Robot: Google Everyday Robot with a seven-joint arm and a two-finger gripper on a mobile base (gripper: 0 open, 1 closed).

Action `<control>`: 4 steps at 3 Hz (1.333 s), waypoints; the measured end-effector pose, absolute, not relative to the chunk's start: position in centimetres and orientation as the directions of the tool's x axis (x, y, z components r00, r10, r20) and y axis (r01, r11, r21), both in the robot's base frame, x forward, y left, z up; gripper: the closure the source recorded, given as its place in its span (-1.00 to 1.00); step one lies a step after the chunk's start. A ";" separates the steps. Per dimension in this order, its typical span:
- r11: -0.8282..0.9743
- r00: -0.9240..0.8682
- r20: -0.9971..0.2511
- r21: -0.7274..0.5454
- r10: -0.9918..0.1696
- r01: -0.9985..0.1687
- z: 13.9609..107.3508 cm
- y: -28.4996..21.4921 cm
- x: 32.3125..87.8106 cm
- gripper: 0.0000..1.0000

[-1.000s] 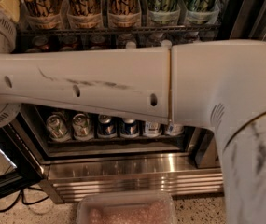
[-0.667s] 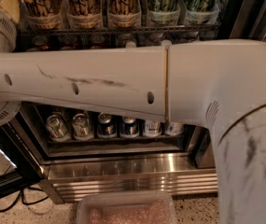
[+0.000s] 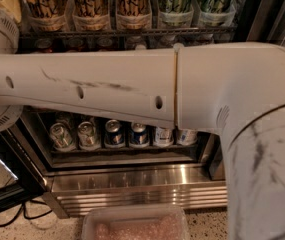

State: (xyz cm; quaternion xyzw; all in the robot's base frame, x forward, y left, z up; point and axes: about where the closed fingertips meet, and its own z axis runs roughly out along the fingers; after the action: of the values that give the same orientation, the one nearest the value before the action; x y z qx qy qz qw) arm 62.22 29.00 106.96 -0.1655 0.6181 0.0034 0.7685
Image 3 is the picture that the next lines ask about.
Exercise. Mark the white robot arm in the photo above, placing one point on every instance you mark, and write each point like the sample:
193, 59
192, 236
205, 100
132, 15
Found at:
121, 85

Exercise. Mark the left orange lacroix can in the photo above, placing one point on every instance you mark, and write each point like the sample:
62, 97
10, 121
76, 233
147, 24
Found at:
47, 15

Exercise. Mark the orange lacroix can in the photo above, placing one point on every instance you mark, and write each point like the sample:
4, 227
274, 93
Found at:
47, 15
133, 14
91, 15

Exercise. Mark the middle orange lacroix can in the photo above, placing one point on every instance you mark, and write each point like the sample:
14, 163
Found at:
91, 15

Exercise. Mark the right orange lacroix can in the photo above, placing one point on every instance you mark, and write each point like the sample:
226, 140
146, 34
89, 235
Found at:
133, 14

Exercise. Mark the left green soda can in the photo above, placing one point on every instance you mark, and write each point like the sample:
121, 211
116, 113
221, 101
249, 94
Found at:
62, 138

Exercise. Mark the green soda can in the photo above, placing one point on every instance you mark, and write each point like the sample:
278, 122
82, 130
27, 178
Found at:
87, 135
62, 138

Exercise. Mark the left green lacroix can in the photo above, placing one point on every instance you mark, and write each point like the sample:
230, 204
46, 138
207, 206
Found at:
175, 13

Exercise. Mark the green lacroix can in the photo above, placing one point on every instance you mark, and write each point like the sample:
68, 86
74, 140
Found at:
214, 13
175, 13

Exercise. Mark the open black fridge door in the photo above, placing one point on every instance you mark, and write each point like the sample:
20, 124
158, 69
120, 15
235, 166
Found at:
19, 180

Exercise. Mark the left blue pepsi can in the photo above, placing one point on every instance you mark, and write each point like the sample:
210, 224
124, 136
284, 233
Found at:
114, 134

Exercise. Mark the blue pepsi can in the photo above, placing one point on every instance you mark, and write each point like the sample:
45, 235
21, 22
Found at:
114, 134
138, 135

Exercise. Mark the stainless steel beverage fridge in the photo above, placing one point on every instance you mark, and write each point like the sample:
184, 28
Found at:
147, 177

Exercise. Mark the right blue pepsi can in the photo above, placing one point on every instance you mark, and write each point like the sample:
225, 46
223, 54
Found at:
138, 135

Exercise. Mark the right green lacroix can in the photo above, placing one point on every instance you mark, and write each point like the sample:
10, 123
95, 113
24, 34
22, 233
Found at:
214, 13

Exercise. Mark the closed glass fridge door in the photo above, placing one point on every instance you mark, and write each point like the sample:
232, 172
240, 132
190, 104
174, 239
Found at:
249, 97

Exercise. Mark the left iced tea bottle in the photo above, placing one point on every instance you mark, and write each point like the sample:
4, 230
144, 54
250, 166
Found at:
163, 137

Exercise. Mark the iced tea bottle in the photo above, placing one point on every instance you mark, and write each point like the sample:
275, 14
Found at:
163, 137
186, 137

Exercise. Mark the right iced tea bottle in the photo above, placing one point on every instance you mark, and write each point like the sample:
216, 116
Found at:
186, 137

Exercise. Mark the clear plastic bin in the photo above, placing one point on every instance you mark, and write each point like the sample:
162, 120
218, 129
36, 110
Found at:
136, 222

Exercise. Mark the upper wire shelf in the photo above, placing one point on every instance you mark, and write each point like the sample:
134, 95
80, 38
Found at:
124, 33

